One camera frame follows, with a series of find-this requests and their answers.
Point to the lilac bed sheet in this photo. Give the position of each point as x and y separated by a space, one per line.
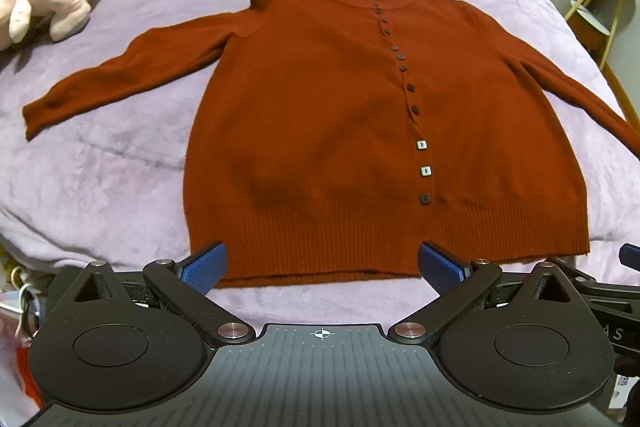
140 207

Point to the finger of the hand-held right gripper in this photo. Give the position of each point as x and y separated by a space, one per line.
590 281
631 255

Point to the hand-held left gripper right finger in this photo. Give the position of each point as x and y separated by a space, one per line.
440 264

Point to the yellow metal frame shelf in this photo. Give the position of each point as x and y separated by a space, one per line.
607 14

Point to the rust red knit cardigan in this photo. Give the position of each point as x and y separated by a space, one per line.
320 117

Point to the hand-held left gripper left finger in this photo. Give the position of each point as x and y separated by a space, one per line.
206 264

